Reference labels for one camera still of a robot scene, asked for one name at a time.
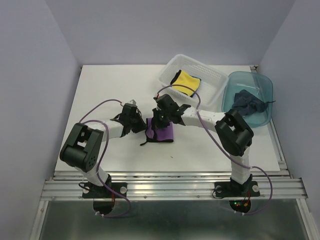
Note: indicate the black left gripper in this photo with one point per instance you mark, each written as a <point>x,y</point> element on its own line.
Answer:
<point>142,125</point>

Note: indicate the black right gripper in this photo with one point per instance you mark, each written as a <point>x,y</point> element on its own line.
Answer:
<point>157,124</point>

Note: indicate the purple and grey towel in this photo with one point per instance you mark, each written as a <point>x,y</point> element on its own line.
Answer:
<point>158,135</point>

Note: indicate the yellow and grey towel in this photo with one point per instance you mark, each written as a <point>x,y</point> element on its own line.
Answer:
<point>179,80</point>

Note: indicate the blue and grey towel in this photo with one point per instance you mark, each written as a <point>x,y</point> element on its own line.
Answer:
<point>192,84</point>

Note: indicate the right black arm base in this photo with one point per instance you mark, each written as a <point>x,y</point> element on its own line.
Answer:
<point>242,193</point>

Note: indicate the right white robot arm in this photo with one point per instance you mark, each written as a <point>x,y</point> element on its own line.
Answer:
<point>228,130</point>

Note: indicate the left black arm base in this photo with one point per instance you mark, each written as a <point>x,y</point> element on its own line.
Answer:
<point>103,200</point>

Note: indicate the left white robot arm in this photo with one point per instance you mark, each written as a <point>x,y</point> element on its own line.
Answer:
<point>82,146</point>

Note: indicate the white perforated plastic basket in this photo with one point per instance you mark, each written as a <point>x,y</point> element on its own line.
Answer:
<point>212,84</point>

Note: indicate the dark grey towel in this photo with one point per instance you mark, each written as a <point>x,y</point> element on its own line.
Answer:
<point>247,104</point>

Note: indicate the teal translucent plastic bin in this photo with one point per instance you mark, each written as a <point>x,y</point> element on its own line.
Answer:
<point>257,84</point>

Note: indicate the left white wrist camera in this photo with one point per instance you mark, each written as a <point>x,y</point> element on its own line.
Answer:
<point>133,102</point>

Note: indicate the aluminium mounting rail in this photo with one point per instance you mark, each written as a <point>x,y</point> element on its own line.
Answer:
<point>161,186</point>

